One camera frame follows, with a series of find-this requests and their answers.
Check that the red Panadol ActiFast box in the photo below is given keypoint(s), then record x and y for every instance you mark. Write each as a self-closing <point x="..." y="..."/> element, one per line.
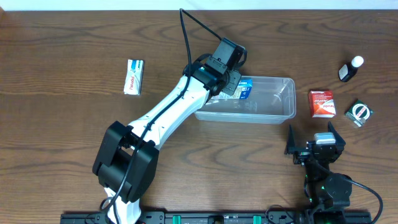
<point x="322" y="104"/>

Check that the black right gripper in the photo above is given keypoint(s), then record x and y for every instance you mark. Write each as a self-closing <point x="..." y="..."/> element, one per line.
<point x="290" y="145"/>

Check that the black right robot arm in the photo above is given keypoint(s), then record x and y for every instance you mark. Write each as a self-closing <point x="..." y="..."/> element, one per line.
<point x="328" y="192"/>

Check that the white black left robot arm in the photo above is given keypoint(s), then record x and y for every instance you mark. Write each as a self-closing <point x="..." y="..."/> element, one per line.
<point x="127" y="159"/>

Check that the green white round-logo box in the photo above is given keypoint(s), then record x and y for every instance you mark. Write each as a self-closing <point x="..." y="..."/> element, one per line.
<point x="359" y="113"/>

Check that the black mounting rail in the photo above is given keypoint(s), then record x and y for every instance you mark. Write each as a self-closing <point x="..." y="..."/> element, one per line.
<point x="276" y="216"/>

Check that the blue fever patch box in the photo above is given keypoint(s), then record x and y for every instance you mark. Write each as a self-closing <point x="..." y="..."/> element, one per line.
<point x="242" y="91"/>

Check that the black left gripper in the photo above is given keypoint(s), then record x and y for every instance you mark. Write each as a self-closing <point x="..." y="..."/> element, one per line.
<point x="231" y="89"/>

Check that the white blue Panadol box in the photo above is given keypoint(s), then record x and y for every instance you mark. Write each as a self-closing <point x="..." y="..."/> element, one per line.
<point x="134" y="75"/>

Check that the dark syrup bottle white cap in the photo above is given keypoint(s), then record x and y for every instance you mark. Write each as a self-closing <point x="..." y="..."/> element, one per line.
<point x="349" y="70"/>

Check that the clear plastic container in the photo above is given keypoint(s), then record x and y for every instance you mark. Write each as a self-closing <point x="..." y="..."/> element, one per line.
<point x="272" y="100"/>

